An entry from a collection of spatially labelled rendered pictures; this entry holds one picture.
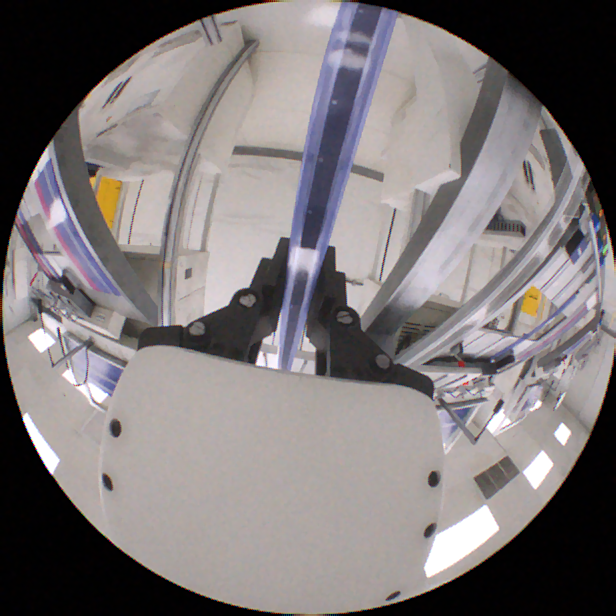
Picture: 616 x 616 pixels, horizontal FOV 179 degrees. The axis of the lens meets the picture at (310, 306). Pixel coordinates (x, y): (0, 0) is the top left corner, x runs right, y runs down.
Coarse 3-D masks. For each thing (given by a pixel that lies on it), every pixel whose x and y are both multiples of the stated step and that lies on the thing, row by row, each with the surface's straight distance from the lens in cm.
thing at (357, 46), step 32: (352, 32) 7; (384, 32) 7; (352, 64) 6; (320, 96) 6; (352, 96) 6; (320, 128) 6; (352, 128) 6; (320, 160) 6; (352, 160) 6; (320, 192) 7; (320, 224) 7; (288, 256) 9; (320, 256) 8; (288, 288) 10; (288, 320) 12; (288, 352) 17
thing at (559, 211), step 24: (576, 168) 13; (576, 192) 13; (552, 216) 12; (528, 240) 13; (552, 240) 13; (504, 264) 13; (528, 264) 13; (504, 288) 13; (480, 312) 14; (432, 336) 17; (456, 336) 16; (408, 360) 20
